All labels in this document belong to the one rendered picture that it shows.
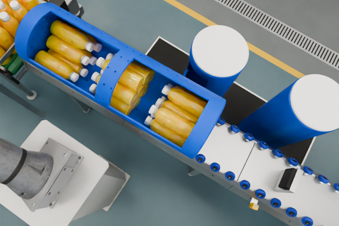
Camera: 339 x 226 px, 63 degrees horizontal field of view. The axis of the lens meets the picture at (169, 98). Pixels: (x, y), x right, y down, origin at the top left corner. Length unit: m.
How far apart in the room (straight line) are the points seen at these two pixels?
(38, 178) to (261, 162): 0.94
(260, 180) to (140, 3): 1.97
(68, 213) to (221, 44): 0.97
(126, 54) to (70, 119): 1.34
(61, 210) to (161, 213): 1.22
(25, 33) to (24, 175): 0.58
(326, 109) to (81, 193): 1.12
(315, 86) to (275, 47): 1.34
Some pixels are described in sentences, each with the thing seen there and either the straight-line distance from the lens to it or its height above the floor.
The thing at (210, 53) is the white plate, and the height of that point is 1.04.
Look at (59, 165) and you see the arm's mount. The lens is 0.96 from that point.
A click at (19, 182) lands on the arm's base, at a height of 1.33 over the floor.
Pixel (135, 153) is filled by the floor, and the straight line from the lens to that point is 2.24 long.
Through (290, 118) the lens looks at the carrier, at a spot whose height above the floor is 0.98.
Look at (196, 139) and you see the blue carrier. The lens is 1.04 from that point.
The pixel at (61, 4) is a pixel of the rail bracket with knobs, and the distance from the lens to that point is 1.58.
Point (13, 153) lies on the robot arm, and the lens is 0.95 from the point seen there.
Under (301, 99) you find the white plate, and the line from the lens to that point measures 1.42.
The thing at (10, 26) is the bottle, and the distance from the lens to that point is 1.53.
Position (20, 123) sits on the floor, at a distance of 2.51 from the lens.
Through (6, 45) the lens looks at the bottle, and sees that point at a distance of 1.56.
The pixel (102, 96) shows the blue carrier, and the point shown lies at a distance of 1.13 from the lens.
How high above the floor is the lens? 2.22
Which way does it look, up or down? 72 degrees down
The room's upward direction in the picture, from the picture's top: 10 degrees clockwise
